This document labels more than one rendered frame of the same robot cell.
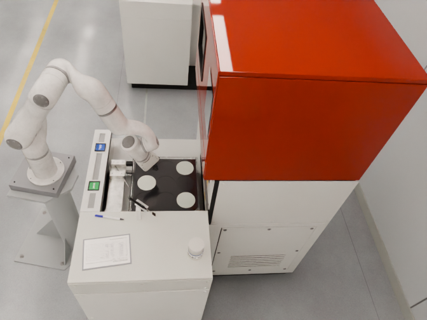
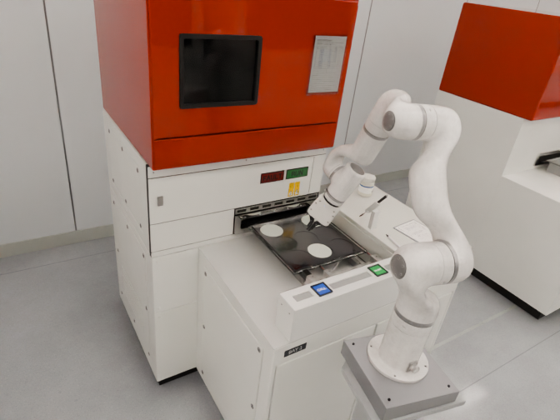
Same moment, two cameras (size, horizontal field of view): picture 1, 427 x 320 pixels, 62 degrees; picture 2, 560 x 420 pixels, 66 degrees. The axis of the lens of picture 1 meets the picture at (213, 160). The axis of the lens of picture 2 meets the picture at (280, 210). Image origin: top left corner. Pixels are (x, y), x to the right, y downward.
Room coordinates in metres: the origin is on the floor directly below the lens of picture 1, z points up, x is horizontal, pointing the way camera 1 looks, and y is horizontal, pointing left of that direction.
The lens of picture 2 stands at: (1.84, 1.63, 1.89)
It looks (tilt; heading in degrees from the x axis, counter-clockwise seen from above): 29 degrees down; 247
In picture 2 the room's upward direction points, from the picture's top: 7 degrees clockwise
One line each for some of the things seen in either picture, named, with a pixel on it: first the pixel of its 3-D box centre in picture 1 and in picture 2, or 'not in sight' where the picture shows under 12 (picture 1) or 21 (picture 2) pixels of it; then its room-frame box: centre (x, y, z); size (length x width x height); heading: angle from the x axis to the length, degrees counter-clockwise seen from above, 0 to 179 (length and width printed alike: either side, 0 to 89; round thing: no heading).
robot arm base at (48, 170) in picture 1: (41, 161); (405, 336); (1.06, 0.89, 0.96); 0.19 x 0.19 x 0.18
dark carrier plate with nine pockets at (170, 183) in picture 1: (165, 183); (306, 237); (1.10, 0.24, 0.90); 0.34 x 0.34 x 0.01; 12
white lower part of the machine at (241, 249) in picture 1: (246, 200); (207, 267); (1.40, -0.28, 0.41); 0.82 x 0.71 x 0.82; 12
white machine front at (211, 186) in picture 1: (206, 143); (243, 197); (1.33, 0.06, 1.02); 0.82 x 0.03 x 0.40; 12
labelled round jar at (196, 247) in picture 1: (196, 248); (367, 185); (0.70, 0.01, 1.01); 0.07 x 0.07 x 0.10
